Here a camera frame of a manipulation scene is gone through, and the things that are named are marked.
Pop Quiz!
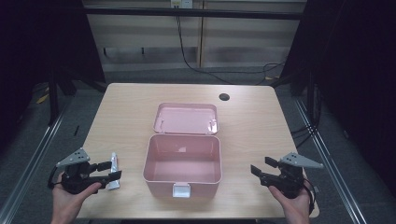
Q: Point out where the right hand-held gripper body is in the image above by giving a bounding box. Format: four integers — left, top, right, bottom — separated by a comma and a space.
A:
259, 151, 325, 200

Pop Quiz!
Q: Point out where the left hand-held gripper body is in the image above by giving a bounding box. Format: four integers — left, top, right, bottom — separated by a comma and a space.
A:
55, 147, 105, 196

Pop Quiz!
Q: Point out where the white ointment tube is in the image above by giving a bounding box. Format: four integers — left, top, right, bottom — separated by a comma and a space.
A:
106, 151, 121, 191

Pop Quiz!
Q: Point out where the pink plastic storage box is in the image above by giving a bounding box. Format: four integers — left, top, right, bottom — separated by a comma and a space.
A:
142, 102, 223, 199

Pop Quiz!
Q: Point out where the person's left hand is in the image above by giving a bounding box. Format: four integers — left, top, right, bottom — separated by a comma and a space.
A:
50, 173, 103, 224

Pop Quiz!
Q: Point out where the person's right hand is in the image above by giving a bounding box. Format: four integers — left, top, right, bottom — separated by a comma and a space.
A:
268, 185, 313, 224

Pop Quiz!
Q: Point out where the black stand leg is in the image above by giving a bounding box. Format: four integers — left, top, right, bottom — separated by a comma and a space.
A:
47, 69, 61, 126

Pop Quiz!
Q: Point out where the dark curtain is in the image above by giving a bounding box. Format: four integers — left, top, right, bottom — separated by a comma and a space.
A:
278, 0, 396, 200
0, 0, 106, 150

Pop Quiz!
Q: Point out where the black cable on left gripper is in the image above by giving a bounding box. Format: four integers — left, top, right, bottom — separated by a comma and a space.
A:
47, 166, 64, 190

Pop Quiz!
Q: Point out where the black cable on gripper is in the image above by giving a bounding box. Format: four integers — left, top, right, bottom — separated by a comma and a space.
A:
302, 176, 317, 217
47, 166, 64, 190

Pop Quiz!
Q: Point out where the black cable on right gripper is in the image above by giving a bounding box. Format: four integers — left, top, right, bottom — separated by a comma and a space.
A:
302, 176, 317, 217

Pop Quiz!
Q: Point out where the metal floor rail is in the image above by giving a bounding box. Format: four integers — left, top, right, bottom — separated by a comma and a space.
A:
292, 98, 370, 224
0, 104, 70, 224

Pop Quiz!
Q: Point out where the bundle of black floor cables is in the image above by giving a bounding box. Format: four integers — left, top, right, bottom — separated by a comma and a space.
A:
290, 82, 323, 149

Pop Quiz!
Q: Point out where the long black wall cable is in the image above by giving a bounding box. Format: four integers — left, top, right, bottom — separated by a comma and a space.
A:
175, 14, 286, 86

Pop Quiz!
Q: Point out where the black horizontal frame bar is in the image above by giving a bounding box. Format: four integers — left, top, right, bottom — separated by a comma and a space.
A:
83, 7, 308, 21

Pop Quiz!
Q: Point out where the white wall outlet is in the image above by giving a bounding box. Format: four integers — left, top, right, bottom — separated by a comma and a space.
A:
169, 0, 194, 9

